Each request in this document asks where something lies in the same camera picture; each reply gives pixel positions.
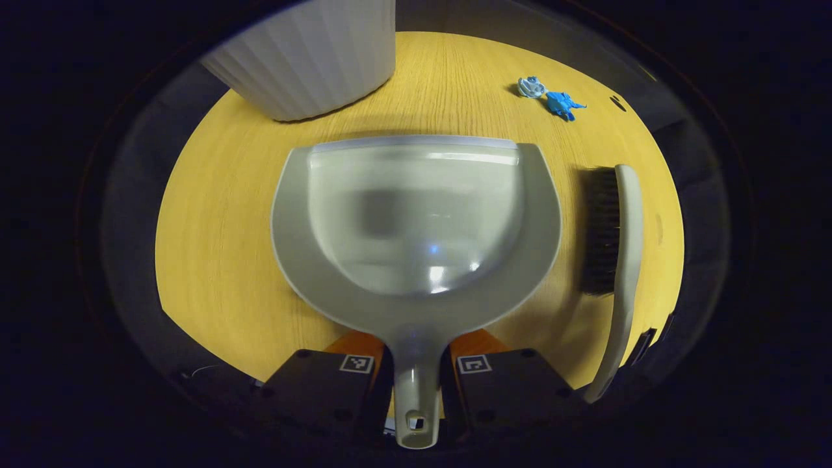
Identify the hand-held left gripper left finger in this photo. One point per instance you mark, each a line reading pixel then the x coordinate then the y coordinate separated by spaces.
pixel 312 390

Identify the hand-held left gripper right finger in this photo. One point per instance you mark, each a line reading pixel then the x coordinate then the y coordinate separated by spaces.
pixel 513 390

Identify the dark blue paper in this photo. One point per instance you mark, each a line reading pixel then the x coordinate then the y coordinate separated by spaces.
pixel 562 104

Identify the small white broom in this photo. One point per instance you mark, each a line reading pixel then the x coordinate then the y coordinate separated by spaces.
pixel 627 247

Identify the light blue paper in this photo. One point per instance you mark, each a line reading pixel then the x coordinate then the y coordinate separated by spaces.
pixel 531 86

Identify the white ribbed garbage bin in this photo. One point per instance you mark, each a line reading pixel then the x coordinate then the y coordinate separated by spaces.
pixel 312 58

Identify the black desk edge clip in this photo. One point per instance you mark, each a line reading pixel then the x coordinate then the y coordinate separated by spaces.
pixel 643 344

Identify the grey plastic dustpan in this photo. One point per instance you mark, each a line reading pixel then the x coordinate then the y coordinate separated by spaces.
pixel 416 214

